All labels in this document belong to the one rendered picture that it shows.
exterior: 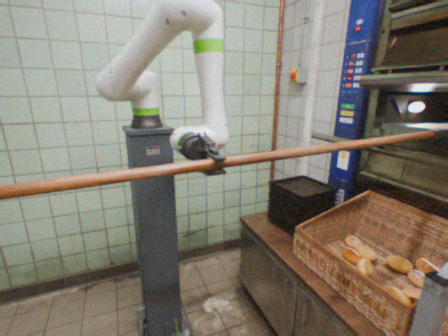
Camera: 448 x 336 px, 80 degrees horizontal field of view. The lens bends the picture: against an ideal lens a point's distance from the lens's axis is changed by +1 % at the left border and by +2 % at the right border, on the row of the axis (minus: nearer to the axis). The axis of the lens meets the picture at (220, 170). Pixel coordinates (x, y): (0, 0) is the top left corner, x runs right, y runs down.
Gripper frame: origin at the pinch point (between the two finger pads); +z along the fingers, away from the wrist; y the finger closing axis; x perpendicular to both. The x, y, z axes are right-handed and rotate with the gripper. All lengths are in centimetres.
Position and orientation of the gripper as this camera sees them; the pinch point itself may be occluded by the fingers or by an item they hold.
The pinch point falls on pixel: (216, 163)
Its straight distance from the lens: 73.1
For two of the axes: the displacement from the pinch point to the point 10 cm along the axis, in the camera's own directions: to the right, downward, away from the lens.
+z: 3.8, 2.7, -8.8
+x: -9.3, 1.1, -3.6
